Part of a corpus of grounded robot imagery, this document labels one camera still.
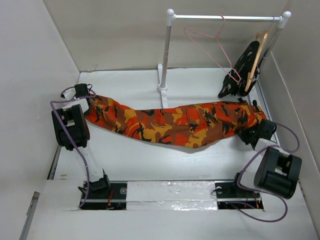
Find orange camouflage trousers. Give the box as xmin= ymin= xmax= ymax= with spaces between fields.
xmin=85 ymin=95 xmax=267 ymax=149

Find pink wire hanger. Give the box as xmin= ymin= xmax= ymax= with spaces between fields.
xmin=183 ymin=14 xmax=243 ymax=83

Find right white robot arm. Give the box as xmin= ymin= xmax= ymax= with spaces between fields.
xmin=231 ymin=119 xmax=302 ymax=199

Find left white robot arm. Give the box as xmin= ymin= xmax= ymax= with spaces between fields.
xmin=50 ymin=83 xmax=112 ymax=200

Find wooden clothes hanger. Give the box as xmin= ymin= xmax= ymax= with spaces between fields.
xmin=244 ymin=30 xmax=269 ymax=93

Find black white patterned garment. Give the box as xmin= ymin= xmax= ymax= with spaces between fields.
xmin=218 ymin=40 xmax=260 ymax=98

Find white metal clothes rack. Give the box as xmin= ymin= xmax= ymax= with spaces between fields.
xmin=157 ymin=9 xmax=292 ymax=108

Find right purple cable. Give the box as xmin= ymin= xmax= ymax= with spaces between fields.
xmin=231 ymin=122 xmax=301 ymax=223

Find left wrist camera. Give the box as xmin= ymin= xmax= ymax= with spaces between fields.
xmin=60 ymin=88 xmax=76 ymax=101

